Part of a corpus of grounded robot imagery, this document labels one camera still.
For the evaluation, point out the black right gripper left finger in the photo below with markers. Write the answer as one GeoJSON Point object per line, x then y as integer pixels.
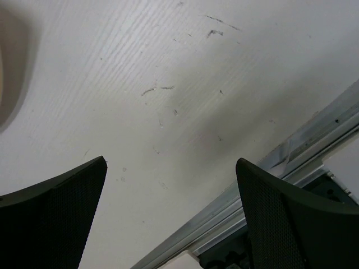
{"type": "Point", "coordinates": [47, 224]}

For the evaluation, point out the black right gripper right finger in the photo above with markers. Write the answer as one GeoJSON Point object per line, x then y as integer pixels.
{"type": "Point", "coordinates": [290, 227]}

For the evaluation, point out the woven bamboo fruit bowl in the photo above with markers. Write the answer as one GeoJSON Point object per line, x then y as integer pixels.
{"type": "Point", "coordinates": [1, 76]}

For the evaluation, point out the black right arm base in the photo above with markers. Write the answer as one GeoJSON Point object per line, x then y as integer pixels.
{"type": "Point", "coordinates": [232, 252]}

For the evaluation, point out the aluminium front table rail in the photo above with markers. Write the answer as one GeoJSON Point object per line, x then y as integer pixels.
{"type": "Point", "coordinates": [298, 160]}

